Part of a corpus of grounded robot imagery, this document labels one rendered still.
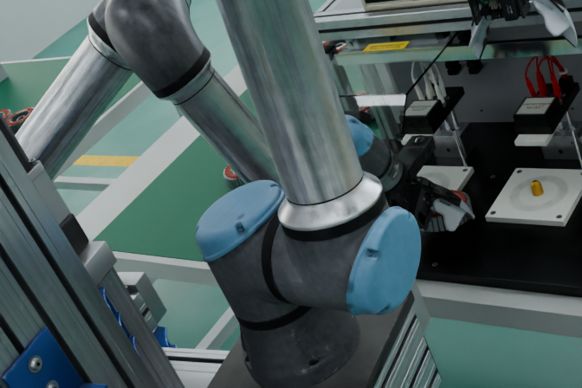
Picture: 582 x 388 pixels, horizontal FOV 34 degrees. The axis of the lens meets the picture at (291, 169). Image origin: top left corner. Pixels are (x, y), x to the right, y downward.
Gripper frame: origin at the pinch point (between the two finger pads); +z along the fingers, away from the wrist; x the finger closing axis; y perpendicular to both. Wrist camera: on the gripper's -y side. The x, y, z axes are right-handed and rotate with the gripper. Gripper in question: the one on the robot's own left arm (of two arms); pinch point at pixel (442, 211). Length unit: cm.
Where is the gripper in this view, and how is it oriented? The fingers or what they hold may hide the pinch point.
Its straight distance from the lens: 177.1
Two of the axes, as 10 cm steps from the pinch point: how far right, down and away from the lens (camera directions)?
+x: 7.8, 0.3, -6.3
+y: -3.0, 9.0, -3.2
